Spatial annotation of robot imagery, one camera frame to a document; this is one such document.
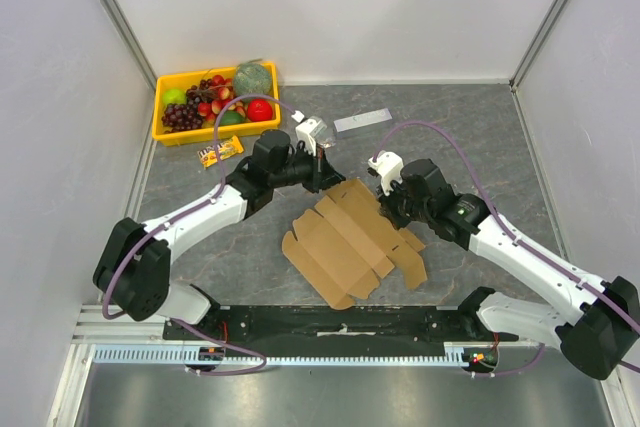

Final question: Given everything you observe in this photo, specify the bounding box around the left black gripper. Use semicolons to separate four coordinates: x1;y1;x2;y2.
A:
270;142;346;195

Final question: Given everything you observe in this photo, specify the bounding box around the brown cardboard box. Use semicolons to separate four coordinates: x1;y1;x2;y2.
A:
281;179;427;310

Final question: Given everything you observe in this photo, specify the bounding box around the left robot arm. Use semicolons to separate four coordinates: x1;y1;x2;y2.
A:
93;130;345;340

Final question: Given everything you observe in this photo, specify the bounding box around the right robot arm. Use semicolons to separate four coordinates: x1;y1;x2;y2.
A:
368;152;639;380

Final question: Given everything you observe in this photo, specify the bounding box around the grey slim carton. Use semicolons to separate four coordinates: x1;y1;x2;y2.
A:
333;108;393;135

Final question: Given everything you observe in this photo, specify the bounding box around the red apple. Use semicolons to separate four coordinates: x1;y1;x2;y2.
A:
246;99;274;122

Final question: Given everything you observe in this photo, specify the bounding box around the yellow plastic bin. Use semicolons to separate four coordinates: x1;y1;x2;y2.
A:
151;67;282;146

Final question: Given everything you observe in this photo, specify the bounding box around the green avocado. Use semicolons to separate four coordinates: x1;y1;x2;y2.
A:
216;111;245;126

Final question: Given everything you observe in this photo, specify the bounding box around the yellow candy packet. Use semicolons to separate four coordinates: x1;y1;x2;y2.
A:
198;136;244;169

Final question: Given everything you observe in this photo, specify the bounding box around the green netted melon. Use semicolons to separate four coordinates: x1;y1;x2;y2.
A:
232;62;273;97

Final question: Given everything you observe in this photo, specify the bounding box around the red cherry cluster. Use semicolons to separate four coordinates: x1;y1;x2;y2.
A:
186;75;246;123

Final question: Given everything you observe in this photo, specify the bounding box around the dark purple grape bunch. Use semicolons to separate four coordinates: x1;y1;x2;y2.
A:
161;103;204;133

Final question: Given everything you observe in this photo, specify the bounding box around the green apple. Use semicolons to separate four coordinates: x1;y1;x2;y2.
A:
161;88;187;106

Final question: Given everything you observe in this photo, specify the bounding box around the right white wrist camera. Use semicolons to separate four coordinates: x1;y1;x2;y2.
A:
368;151;404;196

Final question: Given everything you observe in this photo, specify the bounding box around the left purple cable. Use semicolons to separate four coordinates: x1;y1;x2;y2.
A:
102;93;306;377

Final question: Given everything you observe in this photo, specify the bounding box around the purple cable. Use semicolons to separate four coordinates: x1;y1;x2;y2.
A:
374;120;640;379
102;93;306;377

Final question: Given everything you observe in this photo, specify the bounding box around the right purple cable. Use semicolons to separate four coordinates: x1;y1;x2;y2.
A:
374;120;640;379

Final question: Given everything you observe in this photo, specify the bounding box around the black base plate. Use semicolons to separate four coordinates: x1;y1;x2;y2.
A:
195;305;517;343

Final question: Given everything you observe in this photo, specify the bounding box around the slotted cable duct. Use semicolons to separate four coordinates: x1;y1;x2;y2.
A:
93;343;497;369

